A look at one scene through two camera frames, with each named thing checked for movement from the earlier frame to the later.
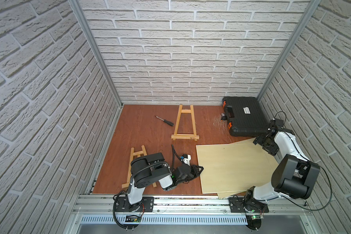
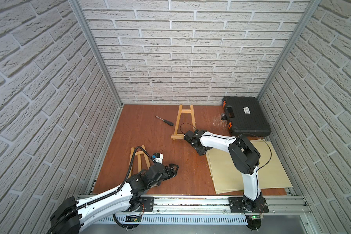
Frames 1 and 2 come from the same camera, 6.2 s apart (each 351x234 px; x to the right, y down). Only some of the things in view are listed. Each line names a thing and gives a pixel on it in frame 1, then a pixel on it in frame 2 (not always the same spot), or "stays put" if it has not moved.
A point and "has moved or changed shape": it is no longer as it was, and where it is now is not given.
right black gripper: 261,140 → 200,152
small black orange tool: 223,117 stays put
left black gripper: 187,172 → 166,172
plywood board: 224,195 → 226,179
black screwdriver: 167,122 stays put
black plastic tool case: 244,116 stays put
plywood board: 233,167 has moved or changed shape
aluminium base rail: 97,214 stays put
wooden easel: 134,155 stays put
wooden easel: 185,136 stays put
